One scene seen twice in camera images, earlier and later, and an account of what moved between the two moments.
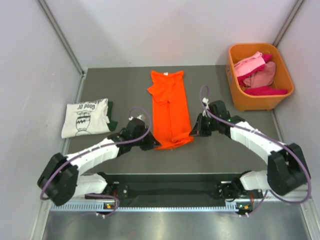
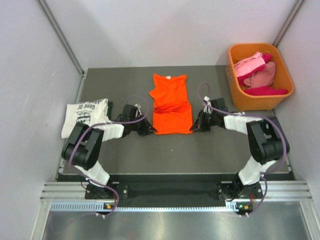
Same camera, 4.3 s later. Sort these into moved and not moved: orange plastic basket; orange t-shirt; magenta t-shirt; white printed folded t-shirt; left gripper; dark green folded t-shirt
Moved: left gripper; orange t-shirt
Not moved: magenta t-shirt; white printed folded t-shirt; orange plastic basket; dark green folded t-shirt
